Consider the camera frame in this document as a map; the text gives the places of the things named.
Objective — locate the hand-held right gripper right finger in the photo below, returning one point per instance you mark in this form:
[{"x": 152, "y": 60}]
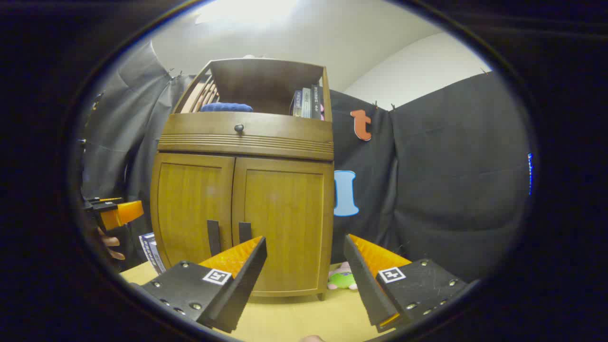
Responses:
[{"x": 368, "y": 285}]

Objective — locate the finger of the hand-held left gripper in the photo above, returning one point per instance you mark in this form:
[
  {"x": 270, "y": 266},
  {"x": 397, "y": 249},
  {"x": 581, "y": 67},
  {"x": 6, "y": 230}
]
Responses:
[{"x": 121, "y": 214}]

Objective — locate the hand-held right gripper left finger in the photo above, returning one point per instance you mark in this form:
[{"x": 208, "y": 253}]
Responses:
[{"x": 242, "y": 289}]

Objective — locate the wooden cabinet door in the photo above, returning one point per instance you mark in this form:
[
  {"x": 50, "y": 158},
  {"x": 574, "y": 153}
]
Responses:
[
  {"x": 285, "y": 213},
  {"x": 190, "y": 204}
]

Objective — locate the wooden double-door shoe cabinet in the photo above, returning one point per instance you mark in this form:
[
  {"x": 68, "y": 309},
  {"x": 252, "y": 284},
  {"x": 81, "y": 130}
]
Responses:
[{"x": 247, "y": 145}]

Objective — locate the wooden cabinet drawer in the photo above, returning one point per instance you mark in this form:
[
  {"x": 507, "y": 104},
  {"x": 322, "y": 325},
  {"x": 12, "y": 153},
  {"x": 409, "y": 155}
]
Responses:
[{"x": 285, "y": 127}]

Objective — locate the pink and green plush toy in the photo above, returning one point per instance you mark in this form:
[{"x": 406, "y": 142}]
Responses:
[{"x": 342, "y": 280}]

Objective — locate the pale spine book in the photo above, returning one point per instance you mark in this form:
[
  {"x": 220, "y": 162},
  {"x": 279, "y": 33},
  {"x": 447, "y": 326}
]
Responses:
[{"x": 146, "y": 244}]

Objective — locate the blue spine book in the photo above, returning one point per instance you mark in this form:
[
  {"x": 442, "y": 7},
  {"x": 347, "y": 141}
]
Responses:
[{"x": 159, "y": 256}]

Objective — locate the folded blue cloth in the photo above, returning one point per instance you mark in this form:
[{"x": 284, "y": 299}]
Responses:
[{"x": 225, "y": 108}]

